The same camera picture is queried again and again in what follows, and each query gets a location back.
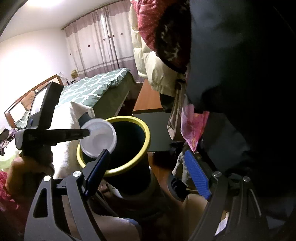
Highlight person's hand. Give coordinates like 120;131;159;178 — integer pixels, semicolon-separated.
5;147;54;203

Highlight green plaid duvet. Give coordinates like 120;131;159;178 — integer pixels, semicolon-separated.
15;67;131;129

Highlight wooden bed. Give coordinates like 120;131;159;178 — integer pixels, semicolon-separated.
4;68;138;128

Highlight white floral tablecloth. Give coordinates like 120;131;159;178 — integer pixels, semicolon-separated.
50;101;95;179

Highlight left brown pillow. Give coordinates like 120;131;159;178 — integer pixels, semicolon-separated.
21;91;36;111

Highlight cardboard box by bed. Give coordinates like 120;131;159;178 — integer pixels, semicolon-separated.
71;70;79;79

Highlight pink floral cloth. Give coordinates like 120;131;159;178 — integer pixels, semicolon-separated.
181;104;210;152

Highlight beige hanging bag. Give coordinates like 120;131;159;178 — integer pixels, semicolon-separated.
167;80;186;142

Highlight wooden low cabinet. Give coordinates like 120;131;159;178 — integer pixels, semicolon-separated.
132;79;163;114

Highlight pink white curtains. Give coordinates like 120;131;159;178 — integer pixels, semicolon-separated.
64;1;143;82

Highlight cream puffer jacket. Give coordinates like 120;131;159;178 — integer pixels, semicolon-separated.
128;6;177;97

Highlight red quilted jacket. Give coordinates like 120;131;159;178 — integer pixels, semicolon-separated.
131;1;192;73

